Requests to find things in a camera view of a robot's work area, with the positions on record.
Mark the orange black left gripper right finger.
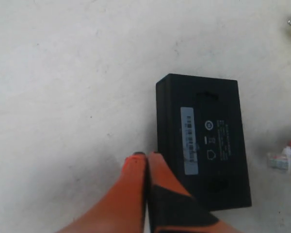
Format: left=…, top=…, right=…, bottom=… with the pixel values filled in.
left=148, top=152, right=239, bottom=233

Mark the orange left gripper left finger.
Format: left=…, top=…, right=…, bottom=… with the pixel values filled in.
left=59, top=152, right=147, bottom=233

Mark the yellow ethernet cable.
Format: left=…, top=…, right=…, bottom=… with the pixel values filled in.
left=267, top=8, right=291, bottom=175

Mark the small black electronic box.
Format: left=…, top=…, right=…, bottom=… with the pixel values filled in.
left=156, top=74, right=252, bottom=211

